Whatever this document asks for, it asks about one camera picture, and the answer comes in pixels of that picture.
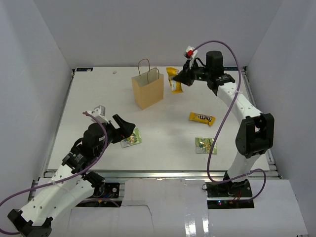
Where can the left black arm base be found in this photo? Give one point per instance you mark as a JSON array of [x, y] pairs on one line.
[[107, 190]]

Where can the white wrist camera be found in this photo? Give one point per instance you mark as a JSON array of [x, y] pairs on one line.
[[190, 53], [97, 114]]

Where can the green himalaya sachet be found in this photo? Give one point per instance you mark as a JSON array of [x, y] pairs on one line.
[[134, 139], [203, 145]]

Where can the yellow snack bar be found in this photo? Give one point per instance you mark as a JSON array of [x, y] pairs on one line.
[[175, 86]]

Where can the left blue corner label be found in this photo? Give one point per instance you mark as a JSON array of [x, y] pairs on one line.
[[88, 69]]

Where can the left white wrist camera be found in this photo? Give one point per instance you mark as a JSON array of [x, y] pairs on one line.
[[97, 114]]

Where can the aluminium table front rail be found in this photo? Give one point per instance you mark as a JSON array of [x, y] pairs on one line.
[[169, 174]]

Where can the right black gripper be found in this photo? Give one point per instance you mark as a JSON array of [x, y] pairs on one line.
[[185, 76]]

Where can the blue corner label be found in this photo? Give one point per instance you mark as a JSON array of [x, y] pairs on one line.
[[88, 69], [230, 68]]

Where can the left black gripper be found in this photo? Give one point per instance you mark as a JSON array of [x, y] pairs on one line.
[[126, 129]]

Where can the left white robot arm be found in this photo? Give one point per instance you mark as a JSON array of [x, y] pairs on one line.
[[73, 182]]

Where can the brown paper bag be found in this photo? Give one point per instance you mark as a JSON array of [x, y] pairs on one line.
[[148, 87]]

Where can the yellow M&M candy pack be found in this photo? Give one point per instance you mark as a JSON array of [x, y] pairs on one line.
[[205, 119]]

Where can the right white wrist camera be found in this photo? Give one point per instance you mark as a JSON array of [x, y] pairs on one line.
[[190, 53]]

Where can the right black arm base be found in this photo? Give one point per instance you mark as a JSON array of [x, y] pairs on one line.
[[229, 195]]

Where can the right blue corner label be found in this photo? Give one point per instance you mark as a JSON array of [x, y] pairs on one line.
[[230, 68]]

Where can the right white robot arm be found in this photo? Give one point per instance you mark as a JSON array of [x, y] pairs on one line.
[[256, 129]]

